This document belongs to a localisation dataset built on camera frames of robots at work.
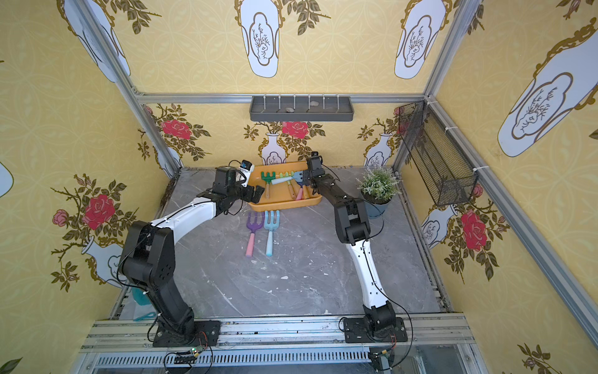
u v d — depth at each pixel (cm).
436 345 78
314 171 91
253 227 99
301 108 92
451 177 82
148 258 48
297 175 117
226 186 73
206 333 73
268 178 117
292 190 110
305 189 109
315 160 91
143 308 78
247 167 82
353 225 68
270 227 98
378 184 89
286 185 113
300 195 108
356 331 74
